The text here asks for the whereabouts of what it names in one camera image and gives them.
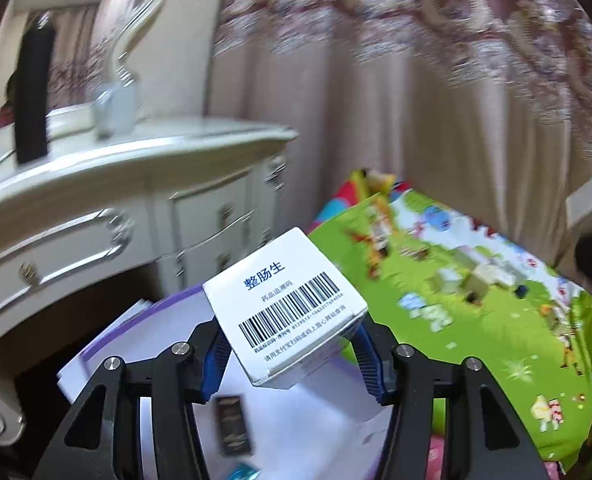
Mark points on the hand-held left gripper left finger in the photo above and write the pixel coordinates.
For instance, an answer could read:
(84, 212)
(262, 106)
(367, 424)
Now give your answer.
(216, 362)

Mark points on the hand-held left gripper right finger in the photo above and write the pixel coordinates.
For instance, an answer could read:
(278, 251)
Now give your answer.
(371, 372)

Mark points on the white purple-rimmed storage box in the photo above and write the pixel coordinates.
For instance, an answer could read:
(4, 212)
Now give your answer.
(301, 425)

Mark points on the white barcode medicine box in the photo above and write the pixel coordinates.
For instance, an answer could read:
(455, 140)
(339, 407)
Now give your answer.
(286, 310)

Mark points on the dark small packet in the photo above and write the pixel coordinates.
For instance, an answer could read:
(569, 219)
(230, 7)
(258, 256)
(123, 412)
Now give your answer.
(233, 425)

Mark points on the colourful cartoon play mat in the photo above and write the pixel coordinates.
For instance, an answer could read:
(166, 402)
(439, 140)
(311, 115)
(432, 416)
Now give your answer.
(476, 360)

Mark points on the pink bedding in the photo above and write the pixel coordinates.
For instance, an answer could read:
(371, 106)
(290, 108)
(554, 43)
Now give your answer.
(435, 465)

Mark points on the teal small packet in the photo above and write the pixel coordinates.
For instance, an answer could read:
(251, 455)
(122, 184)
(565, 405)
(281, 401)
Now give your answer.
(243, 473)

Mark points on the white dressing table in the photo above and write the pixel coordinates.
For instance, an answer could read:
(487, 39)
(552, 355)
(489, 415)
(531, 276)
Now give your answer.
(101, 185)

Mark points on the pink patterned curtain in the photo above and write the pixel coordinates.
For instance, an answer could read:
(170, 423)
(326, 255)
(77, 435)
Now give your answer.
(401, 110)

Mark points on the grey cup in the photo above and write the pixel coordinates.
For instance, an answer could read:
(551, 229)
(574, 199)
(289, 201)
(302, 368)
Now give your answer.
(118, 110)

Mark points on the tall black bottle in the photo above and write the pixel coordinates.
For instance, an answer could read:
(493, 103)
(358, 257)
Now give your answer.
(33, 100)

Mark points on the silver-framed mirror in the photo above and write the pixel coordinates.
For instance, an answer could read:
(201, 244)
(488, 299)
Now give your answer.
(76, 35)

